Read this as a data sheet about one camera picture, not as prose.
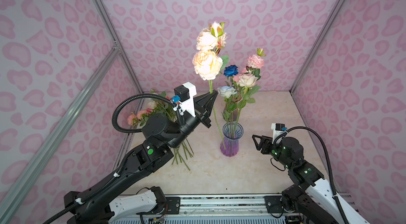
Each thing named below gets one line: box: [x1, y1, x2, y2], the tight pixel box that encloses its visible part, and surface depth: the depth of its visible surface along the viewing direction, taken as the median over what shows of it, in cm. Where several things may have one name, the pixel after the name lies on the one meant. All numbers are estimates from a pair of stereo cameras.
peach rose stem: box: [192, 22, 227, 150], surface depth 37 cm
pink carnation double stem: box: [236, 47, 266, 129], surface depth 65 cm
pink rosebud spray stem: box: [232, 67, 261, 130], surface depth 67 cm
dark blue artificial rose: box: [223, 64, 239, 87], surface depth 74 cm
